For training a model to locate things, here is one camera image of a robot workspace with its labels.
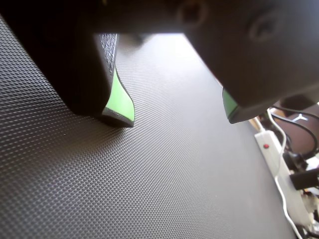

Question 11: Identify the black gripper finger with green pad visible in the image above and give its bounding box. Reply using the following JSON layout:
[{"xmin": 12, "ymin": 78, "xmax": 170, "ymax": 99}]
[
  {"xmin": 0, "ymin": 0, "xmax": 136, "ymax": 128},
  {"xmin": 174, "ymin": 0, "xmax": 319, "ymax": 124}
]

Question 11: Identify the dark case with Y logo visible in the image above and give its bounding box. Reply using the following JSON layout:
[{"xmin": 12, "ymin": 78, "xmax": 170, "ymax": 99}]
[{"xmin": 273, "ymin": 93, "xmax": 319, "ymax": 156}]

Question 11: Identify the white power strip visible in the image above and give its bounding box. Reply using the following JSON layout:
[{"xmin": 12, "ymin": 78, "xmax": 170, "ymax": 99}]
[{"xmin": 254, "ymin": 130, "xmax": 316, "ymax": 226}]

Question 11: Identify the dark grey textured mat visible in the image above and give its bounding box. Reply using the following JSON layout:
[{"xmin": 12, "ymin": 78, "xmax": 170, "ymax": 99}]
[{"xmin": 0, "ymin": 14, "xmax": 297, "ymax": 239}]

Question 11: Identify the black mains plug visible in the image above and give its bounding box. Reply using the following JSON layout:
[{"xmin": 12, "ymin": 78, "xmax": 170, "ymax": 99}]
[{"xmin": 289, "ymin": 168, "xmax": 319, "ymax": 190}]

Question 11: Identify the white power strip cable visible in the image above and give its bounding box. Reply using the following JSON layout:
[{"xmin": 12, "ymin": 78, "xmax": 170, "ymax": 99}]
[{"xmin": 267, "ymin": 109, "xmax": 304, "ymax": 239}]

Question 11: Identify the thick black looped cable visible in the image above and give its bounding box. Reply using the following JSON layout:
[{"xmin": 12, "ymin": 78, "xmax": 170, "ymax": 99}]
[{"xmin": 271, "ymin": 106, "xmax": 319, "ymax": 156}]

